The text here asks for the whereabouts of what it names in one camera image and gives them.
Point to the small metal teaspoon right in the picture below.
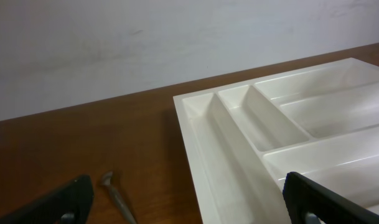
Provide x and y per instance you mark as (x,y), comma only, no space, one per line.
(117,198)

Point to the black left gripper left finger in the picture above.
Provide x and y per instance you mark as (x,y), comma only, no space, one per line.
(69,203)

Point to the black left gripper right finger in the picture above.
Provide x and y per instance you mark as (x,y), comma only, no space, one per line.
(310,202)

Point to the white plastic cutlery tray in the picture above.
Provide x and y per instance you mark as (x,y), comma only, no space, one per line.
(242,139)

